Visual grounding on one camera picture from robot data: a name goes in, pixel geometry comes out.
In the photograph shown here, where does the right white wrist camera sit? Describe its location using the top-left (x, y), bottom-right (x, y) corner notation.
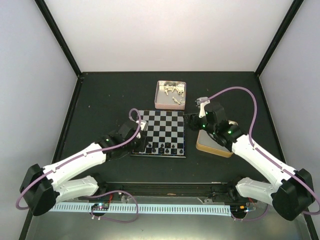
top-left (195, 97), bottom-right (211, 119)

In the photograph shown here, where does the pink tin tray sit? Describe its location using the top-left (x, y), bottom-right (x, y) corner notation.
top-left (154, 80), bottom-right (187, 111)

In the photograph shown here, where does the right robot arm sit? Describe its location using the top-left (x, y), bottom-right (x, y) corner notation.
top-left (186, 97), bottom-right (316, 221)

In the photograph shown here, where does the left black frame post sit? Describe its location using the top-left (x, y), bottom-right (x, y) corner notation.
top-left (34, 0), bottom-right (82, 77)

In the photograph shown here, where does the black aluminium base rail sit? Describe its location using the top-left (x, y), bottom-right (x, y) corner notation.
top-left (74, 181), bottom-right (263, 201)

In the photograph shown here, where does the right black frame post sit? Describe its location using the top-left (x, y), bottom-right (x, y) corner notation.
top-left (254, 0), bottom-right (304, 77)

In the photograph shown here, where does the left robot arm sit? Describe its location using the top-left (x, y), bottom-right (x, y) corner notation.
top-left (19, 120), bottom-right (148, 216)

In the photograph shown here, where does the black frame post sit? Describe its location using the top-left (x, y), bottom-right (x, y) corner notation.
top-left (34, 0), bottom-right (82, 77)
top-left (254, 0), bottom-right (304, 77)

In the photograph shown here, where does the pile of white chess pieces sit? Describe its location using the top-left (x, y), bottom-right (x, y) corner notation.
top-left (164, 85), bottom-right (186, 105)

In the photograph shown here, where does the yellow tin tray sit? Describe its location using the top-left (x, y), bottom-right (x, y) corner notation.
top-left (196, 123), bottom-right (233, 158)

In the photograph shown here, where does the light blue slotted cable duct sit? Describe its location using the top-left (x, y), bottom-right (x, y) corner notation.
top-left (50, 202), bottom-right (231, 217)

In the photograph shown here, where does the black and grey chessboard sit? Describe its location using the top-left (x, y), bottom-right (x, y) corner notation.
top-left (132, 110), bottom-right (186, 158)

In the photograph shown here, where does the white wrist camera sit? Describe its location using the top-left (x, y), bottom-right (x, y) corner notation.
top-left (136, 120), bottom-right (148, 132)
top-left (195, 97), bottom-right (211, 119)

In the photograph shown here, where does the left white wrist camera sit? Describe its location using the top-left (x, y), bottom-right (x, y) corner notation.
top-left (136, 120), bottom-right (148, 132)

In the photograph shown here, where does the small green circuit board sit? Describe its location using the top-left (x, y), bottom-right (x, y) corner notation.
top-left (91, 203), bottom-right (110, 211)

